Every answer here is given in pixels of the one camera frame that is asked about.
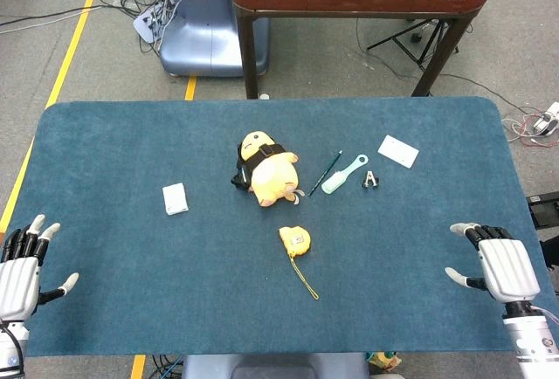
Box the white power strip with plugs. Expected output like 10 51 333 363
532 101 559 138

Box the brown wooden mahjong table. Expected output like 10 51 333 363
230 0 499 100

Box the colourful small toy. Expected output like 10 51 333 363
369 351 401 372

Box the blue table cloth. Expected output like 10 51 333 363
2 96 556 358

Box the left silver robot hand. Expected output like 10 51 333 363
0 214 80 322

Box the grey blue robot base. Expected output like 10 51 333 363
181 352 372 379

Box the red white cable tangle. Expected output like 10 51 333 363
501 107 559 149

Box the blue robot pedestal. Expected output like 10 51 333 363
159 0 270 78

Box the dark green pencil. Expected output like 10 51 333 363
307 150 344 198

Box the yellow tape measure with strap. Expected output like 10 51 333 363
279 225 321 302

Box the black equipment frame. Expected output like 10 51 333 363
527 192 559 228

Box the white card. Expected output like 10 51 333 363
377 134 420 169

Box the yellow plush toy with harness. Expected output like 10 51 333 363
230 130 303 209

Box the light green brush handle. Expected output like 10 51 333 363
321 154 369 195

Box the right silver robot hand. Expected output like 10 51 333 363
444 222 542 304

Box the black tripod stand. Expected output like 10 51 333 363
365 18 460 70

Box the small white box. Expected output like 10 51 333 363
162 183 190 217

